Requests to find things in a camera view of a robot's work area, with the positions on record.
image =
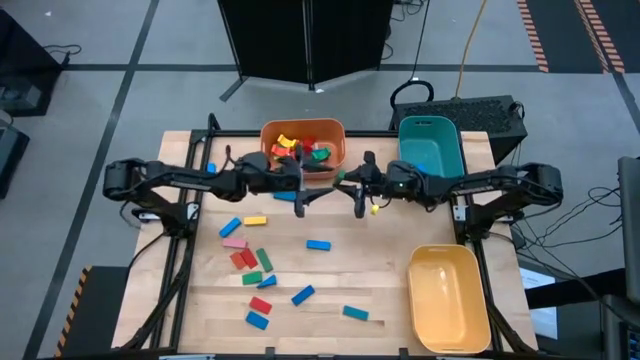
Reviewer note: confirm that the long blue block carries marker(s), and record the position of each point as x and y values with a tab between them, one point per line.
303	295

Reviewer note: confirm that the blue wedge block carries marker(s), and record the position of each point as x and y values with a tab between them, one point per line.
269	282

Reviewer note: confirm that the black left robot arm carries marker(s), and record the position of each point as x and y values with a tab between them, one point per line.
175	176

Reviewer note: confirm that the black striped floor mat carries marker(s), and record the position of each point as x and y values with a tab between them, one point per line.
560	35
100	310

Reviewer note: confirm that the yellow plastic bin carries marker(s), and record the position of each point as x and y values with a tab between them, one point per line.
445	300

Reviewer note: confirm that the orange arch block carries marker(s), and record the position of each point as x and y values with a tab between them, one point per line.
279	151

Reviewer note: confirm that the black aluminium table frame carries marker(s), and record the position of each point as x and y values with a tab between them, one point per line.
370	134

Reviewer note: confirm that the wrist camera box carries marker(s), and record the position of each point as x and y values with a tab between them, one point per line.
260	160
400	171

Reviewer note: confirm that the orange plastic bin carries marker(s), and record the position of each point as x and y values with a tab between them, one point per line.
270	132

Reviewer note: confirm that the teal plastic bin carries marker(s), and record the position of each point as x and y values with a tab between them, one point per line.
430	145

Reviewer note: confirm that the pink block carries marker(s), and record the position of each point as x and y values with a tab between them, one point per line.
235	243

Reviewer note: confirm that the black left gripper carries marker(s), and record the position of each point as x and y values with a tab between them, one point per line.
280	180

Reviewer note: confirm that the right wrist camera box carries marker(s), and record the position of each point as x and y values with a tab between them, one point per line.
400	171

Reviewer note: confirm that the small blue block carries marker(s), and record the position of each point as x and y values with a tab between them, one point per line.
211	168

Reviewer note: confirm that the long green block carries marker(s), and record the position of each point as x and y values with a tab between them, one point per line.
264	260

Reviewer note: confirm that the yellow block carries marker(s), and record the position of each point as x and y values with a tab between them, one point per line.
255	220
287	141

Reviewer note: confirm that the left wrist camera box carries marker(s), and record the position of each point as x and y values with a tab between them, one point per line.
260	160

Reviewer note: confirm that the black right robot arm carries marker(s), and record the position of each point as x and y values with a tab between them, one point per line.
480	182

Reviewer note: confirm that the yellow tag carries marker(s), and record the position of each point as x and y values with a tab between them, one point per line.
374	209

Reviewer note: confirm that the white paper sheet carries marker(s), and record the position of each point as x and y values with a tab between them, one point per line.
540	300

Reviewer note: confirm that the black monitor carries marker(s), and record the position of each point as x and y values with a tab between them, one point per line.
631	225

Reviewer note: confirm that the teal block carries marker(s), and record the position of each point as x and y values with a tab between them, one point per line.
355	313

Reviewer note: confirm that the black desk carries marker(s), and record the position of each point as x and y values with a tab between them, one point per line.
25	60

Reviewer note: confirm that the black computer case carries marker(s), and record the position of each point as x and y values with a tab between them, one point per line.
480	117

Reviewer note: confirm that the black partition panel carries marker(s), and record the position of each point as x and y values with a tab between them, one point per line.
265	40
350	40

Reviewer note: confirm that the metal partition post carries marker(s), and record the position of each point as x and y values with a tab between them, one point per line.
310	60

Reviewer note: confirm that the black floor device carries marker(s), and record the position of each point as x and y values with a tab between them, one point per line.
12	160

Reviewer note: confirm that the red arch block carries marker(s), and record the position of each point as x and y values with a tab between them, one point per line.
308	144

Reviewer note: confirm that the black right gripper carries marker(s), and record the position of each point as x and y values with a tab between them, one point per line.
380	185

